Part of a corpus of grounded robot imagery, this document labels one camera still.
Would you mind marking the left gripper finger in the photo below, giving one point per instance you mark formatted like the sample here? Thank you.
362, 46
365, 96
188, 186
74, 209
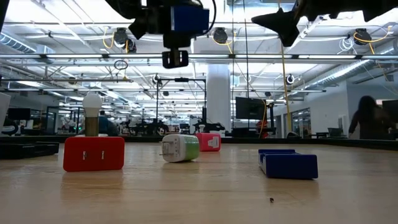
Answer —
175, 40
174, 3

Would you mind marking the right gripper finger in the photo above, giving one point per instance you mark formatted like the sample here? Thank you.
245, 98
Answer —
284, 25

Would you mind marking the green and white charger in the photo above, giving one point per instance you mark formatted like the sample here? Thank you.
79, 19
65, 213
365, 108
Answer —
186, 147

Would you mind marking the pink red charger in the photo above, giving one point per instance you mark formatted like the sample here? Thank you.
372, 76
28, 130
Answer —
209, 143

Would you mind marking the small dark display device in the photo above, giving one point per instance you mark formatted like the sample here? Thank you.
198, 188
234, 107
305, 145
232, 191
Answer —
289, 168

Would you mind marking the red block USB charger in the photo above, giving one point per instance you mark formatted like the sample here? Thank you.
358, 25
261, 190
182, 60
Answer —
93, 161

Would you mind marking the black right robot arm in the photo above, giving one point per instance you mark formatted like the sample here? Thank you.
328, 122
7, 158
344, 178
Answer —
382, 6

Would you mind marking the black background robot arm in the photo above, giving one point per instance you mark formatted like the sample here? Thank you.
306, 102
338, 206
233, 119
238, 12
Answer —
208, 127

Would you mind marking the white square pillar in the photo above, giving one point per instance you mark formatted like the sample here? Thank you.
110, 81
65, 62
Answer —
218, 99

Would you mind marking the black monitor on stand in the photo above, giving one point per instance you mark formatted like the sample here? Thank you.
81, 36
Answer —
248, 109

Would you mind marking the orange floor machine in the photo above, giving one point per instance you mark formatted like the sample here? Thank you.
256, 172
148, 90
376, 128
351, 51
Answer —
261, 126

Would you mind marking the white bulb brass lamp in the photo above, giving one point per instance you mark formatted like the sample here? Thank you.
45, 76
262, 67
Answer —
92, 105

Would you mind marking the person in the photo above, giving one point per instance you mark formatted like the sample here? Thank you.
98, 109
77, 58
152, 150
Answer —
107, 126
370, 121

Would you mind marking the black gantry frame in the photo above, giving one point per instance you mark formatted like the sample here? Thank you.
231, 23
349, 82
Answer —
157, 99

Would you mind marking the silver ventilation duct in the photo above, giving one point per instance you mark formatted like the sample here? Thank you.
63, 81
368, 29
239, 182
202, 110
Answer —
15, 43
342, 73

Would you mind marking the black aluminium table frame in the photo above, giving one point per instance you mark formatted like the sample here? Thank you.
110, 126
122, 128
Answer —
342, 143

